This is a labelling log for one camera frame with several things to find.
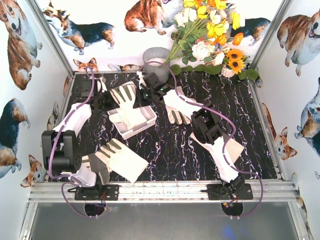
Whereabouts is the grey-palm glove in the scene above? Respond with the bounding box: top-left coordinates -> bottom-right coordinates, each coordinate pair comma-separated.
82,153 -> 112,185
110,82 -> 136,123
190,132 -> 244,165

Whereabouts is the white perforated storage basket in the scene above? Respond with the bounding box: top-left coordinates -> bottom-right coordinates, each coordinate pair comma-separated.
107,106 -> 157,140

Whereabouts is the white glove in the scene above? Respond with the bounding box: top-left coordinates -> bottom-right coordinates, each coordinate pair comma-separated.
165,105 -> 191,125
95,138 -> 149,183

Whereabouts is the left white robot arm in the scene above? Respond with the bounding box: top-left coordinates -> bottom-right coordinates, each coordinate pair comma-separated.
41,76 -> 116,188

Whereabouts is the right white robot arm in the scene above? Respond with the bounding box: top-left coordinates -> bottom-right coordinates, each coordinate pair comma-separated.
136,71 -> 245,196

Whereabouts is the grey metal bucket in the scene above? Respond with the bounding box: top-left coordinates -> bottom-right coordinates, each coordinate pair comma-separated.
142,47 -> 170,83

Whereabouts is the artificial flower bouquet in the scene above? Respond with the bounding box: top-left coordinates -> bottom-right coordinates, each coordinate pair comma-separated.
165,0 -> 245,66

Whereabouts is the sunflower pot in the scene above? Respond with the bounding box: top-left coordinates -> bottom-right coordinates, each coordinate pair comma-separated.
220,48 -> 251,78

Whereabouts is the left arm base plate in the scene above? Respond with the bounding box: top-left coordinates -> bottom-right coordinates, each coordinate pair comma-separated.
74,184 -> 120,201

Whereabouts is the aluminium front rail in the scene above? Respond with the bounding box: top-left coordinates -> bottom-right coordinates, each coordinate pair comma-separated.
28,179 -> 298,203

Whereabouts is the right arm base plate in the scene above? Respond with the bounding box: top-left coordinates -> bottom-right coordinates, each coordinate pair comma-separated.
204,183 -> 254,200

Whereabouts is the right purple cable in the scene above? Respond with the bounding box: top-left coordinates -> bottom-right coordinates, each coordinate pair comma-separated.
138,62 -> 265,218

